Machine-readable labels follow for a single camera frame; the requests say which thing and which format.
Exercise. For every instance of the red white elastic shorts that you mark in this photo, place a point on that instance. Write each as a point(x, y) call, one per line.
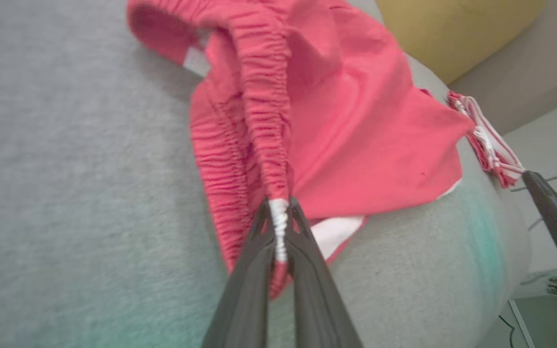
point(356, 121)

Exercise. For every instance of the large grey sofa seat cushion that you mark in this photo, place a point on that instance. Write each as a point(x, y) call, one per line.
point(90, 169)

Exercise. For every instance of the yellow pillow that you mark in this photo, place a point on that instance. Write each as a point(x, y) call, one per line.
point(452, 34)

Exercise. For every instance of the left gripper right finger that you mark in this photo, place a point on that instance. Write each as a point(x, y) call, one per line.
point(317, 299)

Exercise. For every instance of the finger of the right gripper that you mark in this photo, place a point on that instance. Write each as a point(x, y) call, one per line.
point(556, 212)

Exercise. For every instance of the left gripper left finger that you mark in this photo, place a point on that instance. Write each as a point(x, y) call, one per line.
point(249, 290)

